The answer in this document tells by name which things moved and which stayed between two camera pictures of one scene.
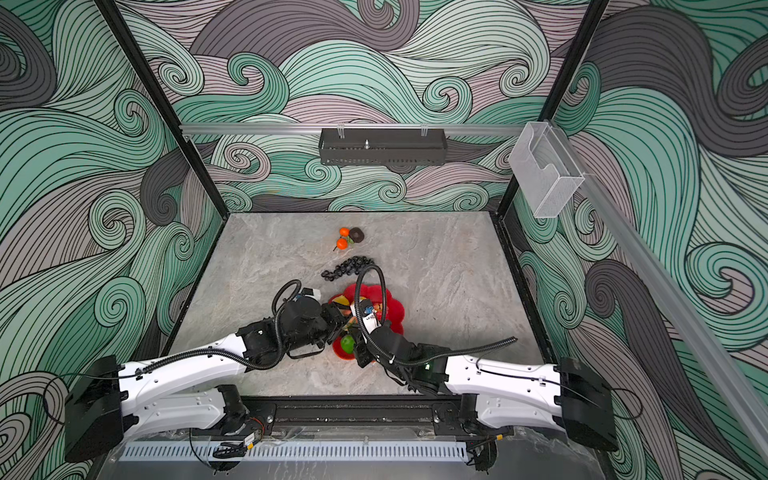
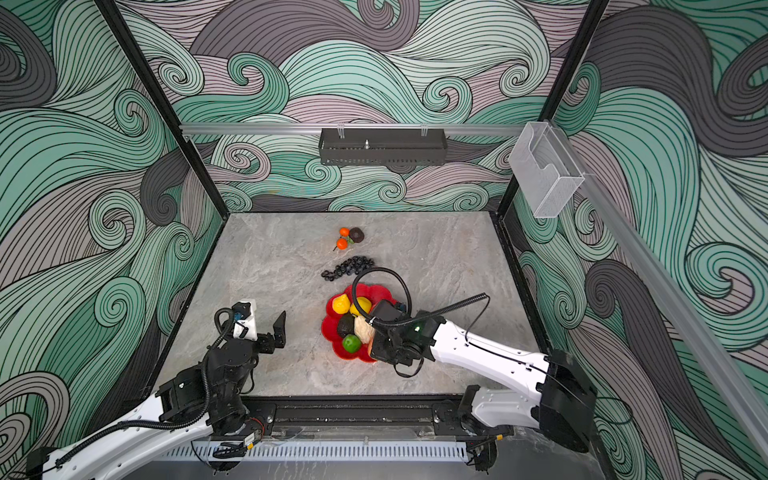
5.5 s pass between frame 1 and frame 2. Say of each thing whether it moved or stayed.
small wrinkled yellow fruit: stayed
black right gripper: moved
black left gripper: moved
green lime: stayed
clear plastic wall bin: stayed
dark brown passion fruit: stayed
